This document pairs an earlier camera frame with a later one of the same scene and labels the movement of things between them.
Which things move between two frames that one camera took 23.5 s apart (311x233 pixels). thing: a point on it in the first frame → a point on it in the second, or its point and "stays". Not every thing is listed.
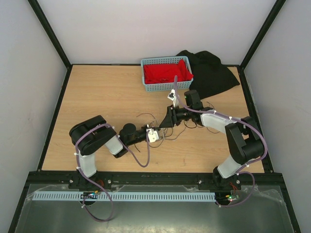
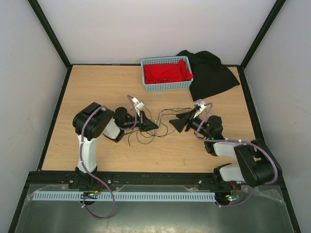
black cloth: (209, 75) stays
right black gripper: (171, 118) → (179, 124)
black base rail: (154, 181) stays
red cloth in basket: (165, 73) stays
